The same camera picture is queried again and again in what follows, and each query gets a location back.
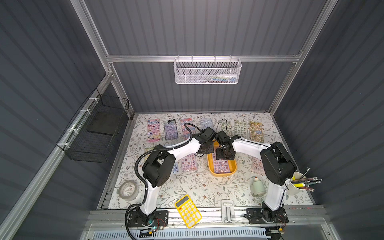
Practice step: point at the lilac sweets sticker sheet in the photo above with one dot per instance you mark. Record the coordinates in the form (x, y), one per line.
(189, 163)

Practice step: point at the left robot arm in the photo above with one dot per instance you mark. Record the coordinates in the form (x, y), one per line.
(153, 168)

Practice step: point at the items in white basket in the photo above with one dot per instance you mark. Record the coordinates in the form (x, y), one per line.
(221, 78)

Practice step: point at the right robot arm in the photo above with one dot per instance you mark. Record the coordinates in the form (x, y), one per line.
(279, 166)

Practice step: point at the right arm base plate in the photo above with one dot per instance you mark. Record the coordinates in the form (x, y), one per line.
(266, 216)

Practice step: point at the purple sticker sheet black border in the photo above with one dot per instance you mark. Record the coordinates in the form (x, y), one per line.
(171, 132)

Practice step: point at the yellow storage tray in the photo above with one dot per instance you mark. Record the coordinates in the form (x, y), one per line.
(232, 164)

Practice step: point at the pink cat sticker sheet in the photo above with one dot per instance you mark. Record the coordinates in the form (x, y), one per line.
(153, 130)

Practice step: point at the purple 3D character sticker sheet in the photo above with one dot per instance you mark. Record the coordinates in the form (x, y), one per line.
(220, 166)

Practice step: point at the yellow calculator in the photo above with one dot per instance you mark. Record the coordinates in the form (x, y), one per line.
(188, 211)

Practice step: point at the blue penguin sticker sheet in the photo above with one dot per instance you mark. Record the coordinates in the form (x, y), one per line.
(175, 169)

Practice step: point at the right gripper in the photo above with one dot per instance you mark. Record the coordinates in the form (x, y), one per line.
(225, 151)

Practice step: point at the pale green bottle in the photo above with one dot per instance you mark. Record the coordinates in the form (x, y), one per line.
(257, 188)

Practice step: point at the pale blue jewel sticker sheet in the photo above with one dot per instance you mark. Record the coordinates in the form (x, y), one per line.
(207, 123)

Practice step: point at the white metal bracket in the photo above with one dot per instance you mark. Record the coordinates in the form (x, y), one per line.
(228, 211)

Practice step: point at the green dinosaur sticker sheet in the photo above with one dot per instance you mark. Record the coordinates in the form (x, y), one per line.
(226, 126)

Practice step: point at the green yellow animal sticker sheet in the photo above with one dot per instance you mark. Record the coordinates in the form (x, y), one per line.
(148, 150)

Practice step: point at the black wire basket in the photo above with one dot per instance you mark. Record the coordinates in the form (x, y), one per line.
(97, 131)

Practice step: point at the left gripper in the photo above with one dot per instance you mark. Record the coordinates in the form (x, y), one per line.
(205, 147)

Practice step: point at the pens in cup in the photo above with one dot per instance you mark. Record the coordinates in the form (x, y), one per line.
(302, 182)

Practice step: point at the white wire basket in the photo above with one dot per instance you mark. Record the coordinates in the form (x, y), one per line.
(188, 70)

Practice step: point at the orange tiny animal sticker sheet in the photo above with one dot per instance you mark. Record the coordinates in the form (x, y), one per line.
(256, 132)

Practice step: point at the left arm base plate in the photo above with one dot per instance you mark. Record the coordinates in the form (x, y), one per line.
(138, 219)

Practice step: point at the white tape roll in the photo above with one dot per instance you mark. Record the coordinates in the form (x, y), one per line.
(128, 190)

